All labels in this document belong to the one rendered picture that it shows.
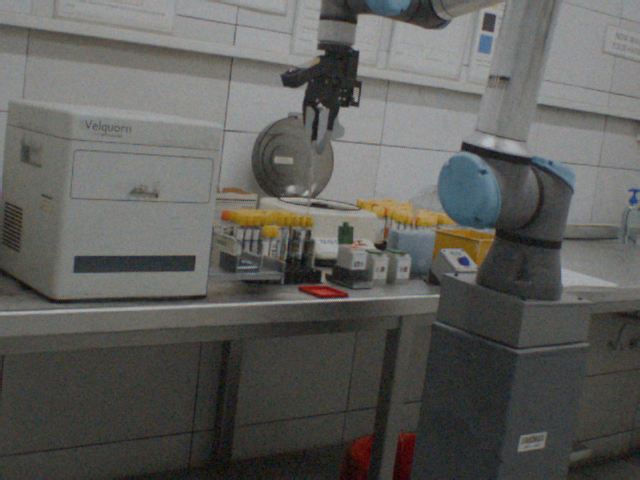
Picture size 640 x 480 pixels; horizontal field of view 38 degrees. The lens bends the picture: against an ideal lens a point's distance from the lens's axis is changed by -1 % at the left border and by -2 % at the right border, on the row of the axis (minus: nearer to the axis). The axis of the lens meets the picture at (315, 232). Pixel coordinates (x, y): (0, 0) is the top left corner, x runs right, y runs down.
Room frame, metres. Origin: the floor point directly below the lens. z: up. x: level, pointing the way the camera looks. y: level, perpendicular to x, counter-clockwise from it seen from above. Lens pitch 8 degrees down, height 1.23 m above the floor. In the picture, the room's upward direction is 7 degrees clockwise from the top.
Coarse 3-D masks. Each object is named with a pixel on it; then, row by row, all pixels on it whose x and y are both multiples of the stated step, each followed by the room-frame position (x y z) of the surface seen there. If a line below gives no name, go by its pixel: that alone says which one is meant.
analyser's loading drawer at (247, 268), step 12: (228, 252) 1.67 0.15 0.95; (228, 264) 1.67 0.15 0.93; (240, 264) 1.72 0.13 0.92; (252, 264) 1.69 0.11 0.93; (264, 264) 1.75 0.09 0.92; (276, 264) 1.72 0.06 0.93; (216, 276) 1.62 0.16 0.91; (228, 276) 1.63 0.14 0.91; (240, 276) 1.65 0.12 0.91; (252, 276) 1.67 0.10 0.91; (264, 276) 1.69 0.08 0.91; (276, 276) 1.70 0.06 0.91
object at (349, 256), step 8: (344, 248) 1.88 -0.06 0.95; (352, 248) 1.87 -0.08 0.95; (360, 248) 1.89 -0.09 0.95; (344, 256) 1.88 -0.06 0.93; (352, 256) 1.86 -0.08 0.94; (360, 256) 1.88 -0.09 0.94; (336, 264) 1.90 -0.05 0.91; (344, 264) 1.88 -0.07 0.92; (352, 264) 1.86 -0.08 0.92; (360, 264) 1.88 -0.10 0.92
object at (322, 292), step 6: (300, 288) 1.76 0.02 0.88; (306, 288) 1.76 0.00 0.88; (312, 288) 1.78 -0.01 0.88; (318, 288) 1.79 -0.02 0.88; (324, 288) 1.80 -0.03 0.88; (330, 288) 1.79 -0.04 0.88; (312, 294) 1.73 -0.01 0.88; (318, 294) 1.72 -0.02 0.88; (324, 294) 1.72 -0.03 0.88; (330, 294) 1.73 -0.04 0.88; (336, 294) 1.74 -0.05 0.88; (342, 294) 1.75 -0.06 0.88
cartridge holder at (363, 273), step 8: (336, 272) 1.89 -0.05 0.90; (344, 272) 1.87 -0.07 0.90; (352, 272) 1.86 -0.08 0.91; (360, 272) 1.87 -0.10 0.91; (368, 272) 1.89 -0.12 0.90; (328, 280) 1.90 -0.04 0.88; (336, 280) 1.88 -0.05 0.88; (344, 280) 1.86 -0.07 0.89; (352, 280) 1.86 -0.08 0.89; (360, 280) 1.87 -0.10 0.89; (352, 288) 1.85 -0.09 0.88; (368, 288) 1.87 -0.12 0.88
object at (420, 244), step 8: (392, 232) 2.06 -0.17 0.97; (400, 232) 2.04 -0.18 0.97; (408, 232) 2.05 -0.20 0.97; (416, 232) 2.07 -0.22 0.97; (424, 232) 2.09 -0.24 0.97; (392, 240) 2.05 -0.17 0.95; (400, 240) 2.04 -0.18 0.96; (408, 240) 2.05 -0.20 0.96; (416, 240) 2.06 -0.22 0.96; (424, 240) 2.07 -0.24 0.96; (432, 240) 2.08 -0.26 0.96; (392, 248) 2.05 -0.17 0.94; (400, 248) 2.04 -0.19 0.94; (408, 248) 2.05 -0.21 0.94; (416, 248) 2.06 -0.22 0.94; (424, 248) 2.07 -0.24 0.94; (432, 248) 2.08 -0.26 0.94; (416, 256) 2.06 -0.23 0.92; (424, 256) 2.07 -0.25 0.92; (416, 264) 2.07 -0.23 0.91; (424, 264) 2.08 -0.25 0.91; (416, 272) 2.07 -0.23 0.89; (424, 272) 2.08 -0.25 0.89
